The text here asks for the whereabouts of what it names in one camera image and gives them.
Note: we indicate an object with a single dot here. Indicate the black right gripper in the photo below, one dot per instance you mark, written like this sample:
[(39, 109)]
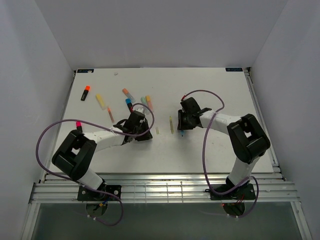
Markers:
[(181, 125)]

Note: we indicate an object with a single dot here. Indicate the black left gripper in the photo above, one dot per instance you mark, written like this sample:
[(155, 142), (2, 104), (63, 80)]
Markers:
[(146, 136)]

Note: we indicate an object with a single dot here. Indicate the thin yellow highlighter pen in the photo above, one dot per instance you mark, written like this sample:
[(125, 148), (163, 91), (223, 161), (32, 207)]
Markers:
[(171, 125)]

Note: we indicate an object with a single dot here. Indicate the pastel green highlighter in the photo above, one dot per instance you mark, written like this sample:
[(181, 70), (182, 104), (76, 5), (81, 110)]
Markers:
[(144, 102)]

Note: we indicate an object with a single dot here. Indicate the pastel orange highlighter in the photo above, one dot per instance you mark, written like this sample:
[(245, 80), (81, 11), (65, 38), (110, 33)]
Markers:
[(149, 102)]

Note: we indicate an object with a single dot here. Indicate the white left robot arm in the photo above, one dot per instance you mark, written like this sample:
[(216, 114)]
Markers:
[(74, 155)]

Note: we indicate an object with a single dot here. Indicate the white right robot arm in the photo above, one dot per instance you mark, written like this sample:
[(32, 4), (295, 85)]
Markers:
[(248, 139)]

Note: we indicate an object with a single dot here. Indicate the thin orange pen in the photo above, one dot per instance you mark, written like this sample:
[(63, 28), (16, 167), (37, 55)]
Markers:
[(110, 114)]

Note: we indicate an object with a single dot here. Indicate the black blue-capped highlighter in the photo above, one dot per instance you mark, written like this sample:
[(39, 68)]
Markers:
[(129, 104)]

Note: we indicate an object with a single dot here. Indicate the orange-capped clear highlighter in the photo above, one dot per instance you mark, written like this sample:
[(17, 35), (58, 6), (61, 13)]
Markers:
[(128, 95)]

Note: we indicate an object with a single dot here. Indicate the pale yellow highlighter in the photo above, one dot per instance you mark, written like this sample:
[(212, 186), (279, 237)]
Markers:
[(100, 101)]

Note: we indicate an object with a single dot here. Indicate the black pink-capped highlighter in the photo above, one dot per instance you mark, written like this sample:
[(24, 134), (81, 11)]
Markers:
[(79, 126)]

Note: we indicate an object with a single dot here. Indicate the black orange-capped highlighter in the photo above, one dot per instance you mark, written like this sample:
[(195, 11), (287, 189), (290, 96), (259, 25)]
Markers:
[(85, 93)]

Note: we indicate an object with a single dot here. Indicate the blue label sticker right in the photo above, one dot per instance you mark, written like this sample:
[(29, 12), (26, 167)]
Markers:
[(234, 69)]

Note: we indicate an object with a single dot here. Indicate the blue label sticker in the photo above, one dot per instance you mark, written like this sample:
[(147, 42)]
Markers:
[(85, 71), (234, 69)]

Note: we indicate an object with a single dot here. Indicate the blue label sticker left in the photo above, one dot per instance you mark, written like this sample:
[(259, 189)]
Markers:
[(85, 71)]

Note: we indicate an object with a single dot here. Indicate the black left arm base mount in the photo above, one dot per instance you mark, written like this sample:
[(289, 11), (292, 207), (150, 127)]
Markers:
[(107, 192)]

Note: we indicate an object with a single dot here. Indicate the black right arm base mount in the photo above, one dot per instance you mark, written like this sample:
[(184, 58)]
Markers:
[(223, 191)]

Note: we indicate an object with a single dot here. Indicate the aluminium table rail frame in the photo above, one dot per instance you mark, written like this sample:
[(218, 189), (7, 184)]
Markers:
[(161, 188)]

